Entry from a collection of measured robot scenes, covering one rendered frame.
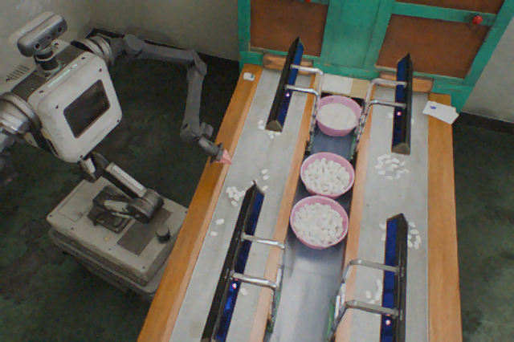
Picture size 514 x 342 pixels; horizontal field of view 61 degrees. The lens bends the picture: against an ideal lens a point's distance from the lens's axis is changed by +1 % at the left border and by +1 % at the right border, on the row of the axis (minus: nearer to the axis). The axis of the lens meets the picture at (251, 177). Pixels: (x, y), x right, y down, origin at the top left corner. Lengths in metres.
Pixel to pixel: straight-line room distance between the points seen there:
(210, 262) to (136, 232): 0.58
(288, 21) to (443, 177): 1.17
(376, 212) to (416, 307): 0.47
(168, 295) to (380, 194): 1.10
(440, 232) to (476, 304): 0.90
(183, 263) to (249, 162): 0.64
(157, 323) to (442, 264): 1.22
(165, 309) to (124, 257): 0.56
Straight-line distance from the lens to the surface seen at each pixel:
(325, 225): 2.06
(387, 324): 1.55
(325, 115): 2.52
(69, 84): 1.71
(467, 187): 3.42
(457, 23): 2.55
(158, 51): 2.11
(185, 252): 1.96
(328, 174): 2.24
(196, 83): 2.16
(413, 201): 2.25
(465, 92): 2.81
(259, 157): 2.26
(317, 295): 1.98
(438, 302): 2.00
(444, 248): 2.13
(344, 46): 2.61
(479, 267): 3.10
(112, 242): 2.40
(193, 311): 1.87
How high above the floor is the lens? 2.49
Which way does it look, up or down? 53 degrees down
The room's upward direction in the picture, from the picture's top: 1 degrees clockwise
